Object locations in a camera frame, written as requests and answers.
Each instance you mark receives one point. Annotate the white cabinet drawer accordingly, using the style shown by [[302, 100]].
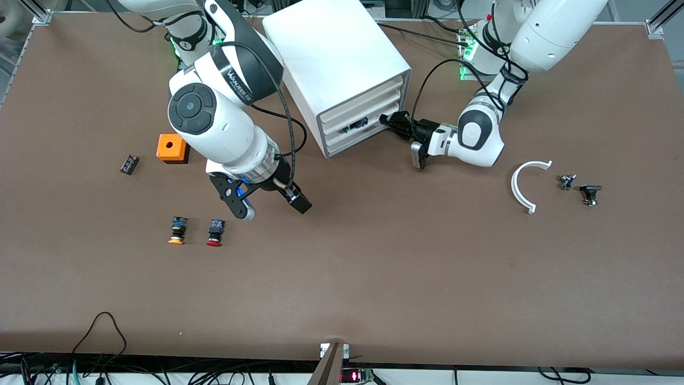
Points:
[[340, 145], [340, 124], [340, 136], [340, 112]]

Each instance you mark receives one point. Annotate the small black switch component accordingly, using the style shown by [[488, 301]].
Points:
[[590, 190]]

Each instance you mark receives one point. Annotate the yellow push button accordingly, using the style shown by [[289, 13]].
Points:
[[178, 227]]

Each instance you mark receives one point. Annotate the circuit board with red light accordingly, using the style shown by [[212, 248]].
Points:
[[355, 376]]

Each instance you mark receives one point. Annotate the white curved plastic bracket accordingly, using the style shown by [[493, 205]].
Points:
[[514, 187]]

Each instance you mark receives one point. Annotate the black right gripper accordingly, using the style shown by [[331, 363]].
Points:
[[281, 175]]

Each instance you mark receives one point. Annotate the red push button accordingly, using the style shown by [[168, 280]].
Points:
[[216, 230]]

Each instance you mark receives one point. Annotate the brown camera stand post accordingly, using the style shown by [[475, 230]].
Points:
[[327, 371]]

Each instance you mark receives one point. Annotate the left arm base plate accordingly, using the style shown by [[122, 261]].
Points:
[[465, 67]]

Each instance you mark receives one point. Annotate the aluminium frame profile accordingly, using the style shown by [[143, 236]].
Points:
[[654, 27], [41, 17]]

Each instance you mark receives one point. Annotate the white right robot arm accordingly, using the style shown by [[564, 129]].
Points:
[[230, 128]]

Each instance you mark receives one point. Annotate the orange box with hole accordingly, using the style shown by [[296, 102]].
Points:
[[166, 147]]

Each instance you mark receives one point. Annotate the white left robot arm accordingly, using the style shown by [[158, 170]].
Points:
[[550, 32]]

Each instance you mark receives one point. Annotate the small black terminal block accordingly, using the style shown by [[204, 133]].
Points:
[[129, 164]]

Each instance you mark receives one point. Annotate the silver metal bracket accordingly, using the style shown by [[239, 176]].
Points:
[[346, 351]]

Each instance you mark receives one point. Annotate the white drawer cabinet housing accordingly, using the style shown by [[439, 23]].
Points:
[[329, 48]]

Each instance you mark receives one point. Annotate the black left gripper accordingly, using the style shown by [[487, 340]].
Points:
[[422, 130]]

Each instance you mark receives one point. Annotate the small grey metal component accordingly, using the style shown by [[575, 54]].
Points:
[[567, 182]]

